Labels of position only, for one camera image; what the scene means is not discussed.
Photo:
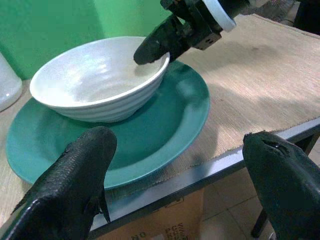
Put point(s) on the grey metal table frame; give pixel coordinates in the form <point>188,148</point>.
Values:
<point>200,173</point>

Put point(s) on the white rounded jar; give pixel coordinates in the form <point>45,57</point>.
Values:
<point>8,85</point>

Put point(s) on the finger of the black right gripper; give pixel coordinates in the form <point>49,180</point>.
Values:
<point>181,51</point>
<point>160,42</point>

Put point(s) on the teal ceramic plate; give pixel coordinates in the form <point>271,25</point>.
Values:
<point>155,130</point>

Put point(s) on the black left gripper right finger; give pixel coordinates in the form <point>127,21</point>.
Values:
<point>282,180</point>

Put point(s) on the black chair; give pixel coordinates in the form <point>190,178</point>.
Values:
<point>308,15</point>

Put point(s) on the beige woven placemat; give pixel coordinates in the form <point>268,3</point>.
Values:
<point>250,75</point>

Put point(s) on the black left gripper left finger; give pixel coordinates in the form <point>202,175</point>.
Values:
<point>67,180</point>

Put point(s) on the white ribbed ceramic bowl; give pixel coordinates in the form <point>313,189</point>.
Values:
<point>87,75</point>

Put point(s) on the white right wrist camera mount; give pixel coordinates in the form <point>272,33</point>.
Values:
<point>221,15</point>

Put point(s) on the brown cardboard box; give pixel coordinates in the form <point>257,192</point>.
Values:
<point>155,225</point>

